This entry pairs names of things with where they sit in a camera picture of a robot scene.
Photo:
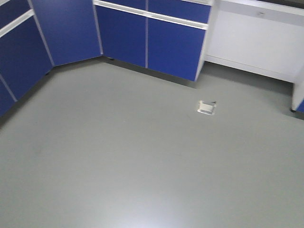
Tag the silver floor outlet box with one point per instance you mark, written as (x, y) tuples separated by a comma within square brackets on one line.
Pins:
[(206, 107)]

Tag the blue center double cabinet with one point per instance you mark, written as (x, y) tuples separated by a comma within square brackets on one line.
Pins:
[(166, 36)]

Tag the blue angled corner cabinet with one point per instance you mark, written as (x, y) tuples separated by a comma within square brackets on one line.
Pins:
[(69, 28)]

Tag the blue left side cabinet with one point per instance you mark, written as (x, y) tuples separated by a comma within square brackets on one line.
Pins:
[(24, 58)]

